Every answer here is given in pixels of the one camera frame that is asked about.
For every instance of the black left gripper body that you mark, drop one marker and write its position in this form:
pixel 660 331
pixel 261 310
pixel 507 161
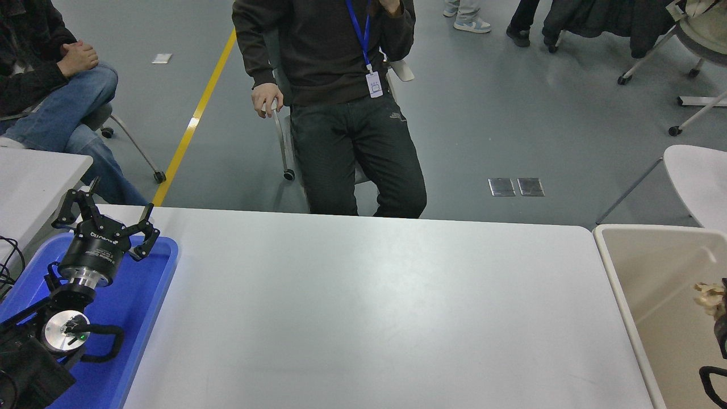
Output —
pixel 93 253

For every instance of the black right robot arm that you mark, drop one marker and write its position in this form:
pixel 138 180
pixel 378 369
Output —
pixel 722 335

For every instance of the grey chair with white legs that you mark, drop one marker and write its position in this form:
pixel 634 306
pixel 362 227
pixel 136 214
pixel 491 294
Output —
pixel 704 40

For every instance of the white wheeled chair base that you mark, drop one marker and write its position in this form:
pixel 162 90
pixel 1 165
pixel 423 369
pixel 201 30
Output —
pixel 704 108

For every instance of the grey wheeled office chair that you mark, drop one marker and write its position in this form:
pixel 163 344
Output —
pixel 99 116

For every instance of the tan paper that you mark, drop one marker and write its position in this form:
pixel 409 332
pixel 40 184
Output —
pixel 710 295

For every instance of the grey chair with metal legs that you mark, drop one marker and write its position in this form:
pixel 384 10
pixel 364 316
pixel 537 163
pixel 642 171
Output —
pixel 284 130

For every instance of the lanyard person's left hand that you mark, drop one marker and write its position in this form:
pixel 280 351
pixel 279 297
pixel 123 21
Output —
pixel 392 5

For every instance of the lanyard person's right hand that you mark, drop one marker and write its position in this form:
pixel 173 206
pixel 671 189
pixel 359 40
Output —
pixel 264 97

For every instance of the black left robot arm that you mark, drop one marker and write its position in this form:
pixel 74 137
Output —
pixel 25 369

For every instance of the jeans person's left hand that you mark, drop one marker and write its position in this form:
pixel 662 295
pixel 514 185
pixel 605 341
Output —
pixel 80 55

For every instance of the metal floor socket plate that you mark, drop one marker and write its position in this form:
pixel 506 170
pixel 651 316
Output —
pixel 501 187
pixel 530 186

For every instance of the white side table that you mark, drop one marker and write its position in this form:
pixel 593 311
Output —
pixel 28 187

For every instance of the dark coat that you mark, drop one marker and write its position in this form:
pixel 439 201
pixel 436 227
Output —
pixel 608 17

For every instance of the white-legged office chair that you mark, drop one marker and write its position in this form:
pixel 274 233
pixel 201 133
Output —
pixel 552 48

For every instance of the seated person in jeans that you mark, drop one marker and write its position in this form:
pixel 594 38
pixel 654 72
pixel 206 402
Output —
pixel 40 108

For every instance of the standing person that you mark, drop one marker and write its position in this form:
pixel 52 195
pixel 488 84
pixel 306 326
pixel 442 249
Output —
pixel 518 35
pixel 474 25

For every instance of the jeans person's right hand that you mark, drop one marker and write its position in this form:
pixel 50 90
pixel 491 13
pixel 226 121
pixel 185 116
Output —
pixel 68 69

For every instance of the large pale bin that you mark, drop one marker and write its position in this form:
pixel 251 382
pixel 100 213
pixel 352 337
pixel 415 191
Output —
pixel 659 295

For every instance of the blue plastic tray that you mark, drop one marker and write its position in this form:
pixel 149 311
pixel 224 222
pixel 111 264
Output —
pixel 142 295

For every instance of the white shell chair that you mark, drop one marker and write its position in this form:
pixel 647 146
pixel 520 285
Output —
pixel 698 176

